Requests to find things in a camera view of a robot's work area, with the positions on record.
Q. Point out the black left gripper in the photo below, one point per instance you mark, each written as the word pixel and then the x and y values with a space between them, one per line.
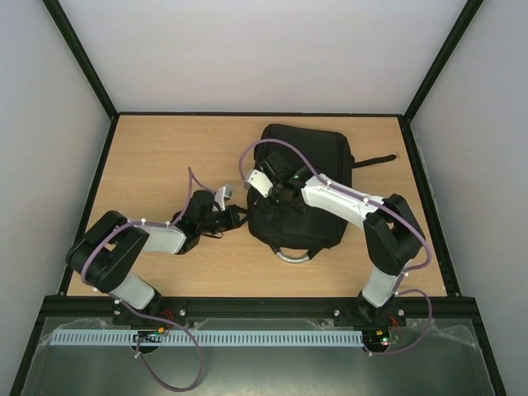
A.
pixel 235 221

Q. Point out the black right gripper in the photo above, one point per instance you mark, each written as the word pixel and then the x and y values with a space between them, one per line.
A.
pixel 280 202

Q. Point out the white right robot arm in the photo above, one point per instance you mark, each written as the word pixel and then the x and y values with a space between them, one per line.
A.
pixel 395 242

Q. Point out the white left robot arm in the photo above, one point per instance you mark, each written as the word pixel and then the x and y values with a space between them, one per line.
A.
pixel 105 254

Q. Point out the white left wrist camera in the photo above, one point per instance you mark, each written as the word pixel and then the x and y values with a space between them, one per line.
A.
pixel 222 196

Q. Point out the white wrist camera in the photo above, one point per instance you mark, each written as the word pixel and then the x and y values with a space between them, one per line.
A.
pixel 260 182
pixel 222 196

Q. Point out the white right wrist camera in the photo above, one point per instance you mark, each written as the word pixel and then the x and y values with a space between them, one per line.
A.
pixel 260 182

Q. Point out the light blue cable duct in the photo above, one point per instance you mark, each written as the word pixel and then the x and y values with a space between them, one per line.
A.
pixel 207 338

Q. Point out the black enclosure frame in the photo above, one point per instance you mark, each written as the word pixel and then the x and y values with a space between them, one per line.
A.
pixel 453 305

